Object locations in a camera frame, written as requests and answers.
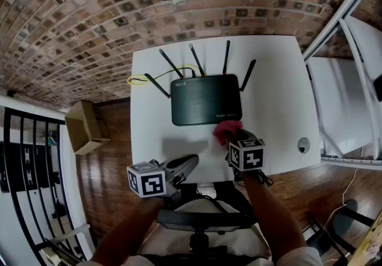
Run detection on open cardboard box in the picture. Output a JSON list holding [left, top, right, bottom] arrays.
[[64, 100, 112, 156]]

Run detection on pink cloth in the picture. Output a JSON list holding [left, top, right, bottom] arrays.
[[212, 120, 244, 147]]

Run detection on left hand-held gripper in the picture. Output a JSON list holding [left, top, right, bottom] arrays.
[[127, 153, 200, 203]]

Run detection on thin white cable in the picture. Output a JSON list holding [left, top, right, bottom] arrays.
[[322, 166, 359, 230]]

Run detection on black stool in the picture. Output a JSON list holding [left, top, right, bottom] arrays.
[[304, 199, 375, 266]]

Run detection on person's left forearm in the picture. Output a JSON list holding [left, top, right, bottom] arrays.
[[91, 196, 165, 264]]

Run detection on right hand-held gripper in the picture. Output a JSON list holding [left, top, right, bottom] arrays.
[[225, 128, 266, 172]]

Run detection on round wooden table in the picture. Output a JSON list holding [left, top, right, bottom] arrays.
[[346, 211, 382, 266]]

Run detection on grey round cable grommet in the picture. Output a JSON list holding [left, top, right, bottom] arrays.
[[297, 137, 311, 154]]

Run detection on black router with antennas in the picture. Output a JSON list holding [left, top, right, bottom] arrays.
[[144, 40, 257, 127]]

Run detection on black power cable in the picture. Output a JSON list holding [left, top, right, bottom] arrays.
[[131, 67, 198, 83]]

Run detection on black cabinet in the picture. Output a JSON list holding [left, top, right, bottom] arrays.
[[0, 141, 60, 194]]

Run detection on white metal shelf rack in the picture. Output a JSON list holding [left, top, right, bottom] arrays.
[[301, 0, 382, 167]]

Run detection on yellow cable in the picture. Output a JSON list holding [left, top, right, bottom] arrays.
[[127, 64, 205, 86]]

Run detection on flat black device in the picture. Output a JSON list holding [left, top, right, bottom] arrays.
[[372, 73, 382, 103]]

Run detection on black chest mount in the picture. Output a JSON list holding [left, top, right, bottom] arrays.
[[156, 183, 259, 256]]

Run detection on person's white shirt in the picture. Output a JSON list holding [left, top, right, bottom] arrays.
[[77, 199, 323, 266]]

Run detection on black metal railing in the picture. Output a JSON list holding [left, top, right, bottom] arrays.
[[2, 106, 90, 266]]

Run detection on person's right forearm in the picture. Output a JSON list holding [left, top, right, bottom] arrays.
[[243, 169, 308, 262]]

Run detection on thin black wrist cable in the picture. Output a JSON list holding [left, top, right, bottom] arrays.
[[232, 168, 274, 187]]

